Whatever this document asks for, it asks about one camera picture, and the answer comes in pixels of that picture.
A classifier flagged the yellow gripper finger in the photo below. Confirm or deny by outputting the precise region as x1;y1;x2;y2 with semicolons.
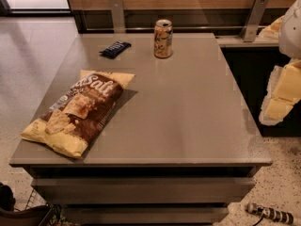
259;59;301;126
259;16;284;40

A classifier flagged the brown and yellow chip bag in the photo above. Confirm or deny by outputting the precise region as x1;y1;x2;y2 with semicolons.
21;70;135;158

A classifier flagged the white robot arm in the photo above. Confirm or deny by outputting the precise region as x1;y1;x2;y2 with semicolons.
259;0;301;126

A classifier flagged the wooden counter panel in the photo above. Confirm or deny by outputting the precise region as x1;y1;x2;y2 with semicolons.
68;0;295;32

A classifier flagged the orange soda can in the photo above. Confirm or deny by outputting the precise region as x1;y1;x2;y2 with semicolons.
154;19;173;58

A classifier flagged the black white striped rod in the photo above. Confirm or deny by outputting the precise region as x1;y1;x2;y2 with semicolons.
245;202;301;226

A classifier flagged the grey drawer cabinet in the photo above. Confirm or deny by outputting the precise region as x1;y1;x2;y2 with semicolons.
10;34;272;225

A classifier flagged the dark blue candy bar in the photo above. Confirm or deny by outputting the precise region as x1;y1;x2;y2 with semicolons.
100;40;132;59

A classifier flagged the right metal bracket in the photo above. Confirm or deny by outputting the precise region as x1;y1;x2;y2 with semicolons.
240;0;269;42

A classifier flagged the metal bracket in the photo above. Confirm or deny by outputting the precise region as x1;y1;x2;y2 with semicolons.
109;0;126;33
240;0;269;42

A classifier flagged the left metal bracket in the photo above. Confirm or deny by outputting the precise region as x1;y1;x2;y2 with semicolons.
109;0;126;33

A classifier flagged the dark wire basket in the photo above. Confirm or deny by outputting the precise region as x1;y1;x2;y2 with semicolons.
0;183;61;226

